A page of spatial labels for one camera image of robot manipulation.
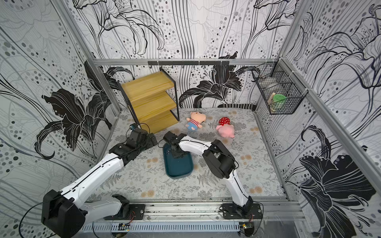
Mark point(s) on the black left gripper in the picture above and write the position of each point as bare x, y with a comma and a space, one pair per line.
150, 143

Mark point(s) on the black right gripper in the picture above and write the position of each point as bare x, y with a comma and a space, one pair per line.
175, 149

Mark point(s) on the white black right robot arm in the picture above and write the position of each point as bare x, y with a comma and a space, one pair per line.
218, 158

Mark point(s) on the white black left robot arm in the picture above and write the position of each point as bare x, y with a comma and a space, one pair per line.
66, 211

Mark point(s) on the teal plastic storage tray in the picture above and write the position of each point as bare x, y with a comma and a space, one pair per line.
177, 168

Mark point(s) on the peach pig plush blue trousers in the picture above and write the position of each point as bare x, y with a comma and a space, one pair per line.
194, 122

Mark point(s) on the wooden three-tier shelf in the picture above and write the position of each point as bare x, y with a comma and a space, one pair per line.
151, 105

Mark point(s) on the pink pig plush red dress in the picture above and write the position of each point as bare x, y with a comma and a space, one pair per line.
225, 129

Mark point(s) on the green round lid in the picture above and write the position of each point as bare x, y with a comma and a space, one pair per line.
279, 99

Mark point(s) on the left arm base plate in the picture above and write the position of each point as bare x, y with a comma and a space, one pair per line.
129, 212

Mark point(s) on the white slotted cable duct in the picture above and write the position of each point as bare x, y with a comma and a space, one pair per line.
161, 227

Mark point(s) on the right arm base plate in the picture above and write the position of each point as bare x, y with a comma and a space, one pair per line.
241, 211

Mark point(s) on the black wire wall basket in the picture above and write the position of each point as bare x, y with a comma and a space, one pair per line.
278, 78

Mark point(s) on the aluminium front rail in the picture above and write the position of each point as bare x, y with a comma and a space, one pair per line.
197, 211

